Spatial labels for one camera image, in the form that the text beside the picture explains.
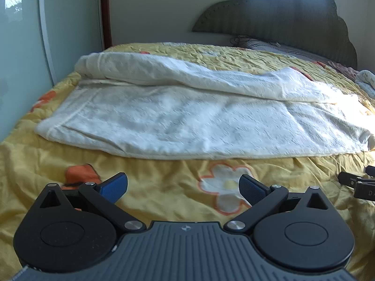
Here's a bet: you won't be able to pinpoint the dark scalloped headboard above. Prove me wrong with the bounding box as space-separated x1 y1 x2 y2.
192 0 358 69

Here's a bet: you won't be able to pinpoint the black cable by pillow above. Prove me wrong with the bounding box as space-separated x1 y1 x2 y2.
229 34 282 48

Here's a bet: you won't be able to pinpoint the frosted glass wardrobe door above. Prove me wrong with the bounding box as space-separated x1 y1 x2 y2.
1 0 105 139

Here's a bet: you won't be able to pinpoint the white textured pants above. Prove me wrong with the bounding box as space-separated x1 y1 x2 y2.
35 52 374 160

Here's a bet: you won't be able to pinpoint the grey striped pillow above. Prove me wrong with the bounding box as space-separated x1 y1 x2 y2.
238 39 329 63

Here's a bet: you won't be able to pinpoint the pink cloth by pillow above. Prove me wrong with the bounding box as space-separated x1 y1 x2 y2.
328 61 359 81

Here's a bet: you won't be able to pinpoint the folded light cloth pile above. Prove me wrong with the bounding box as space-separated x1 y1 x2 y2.
355 70 375 99

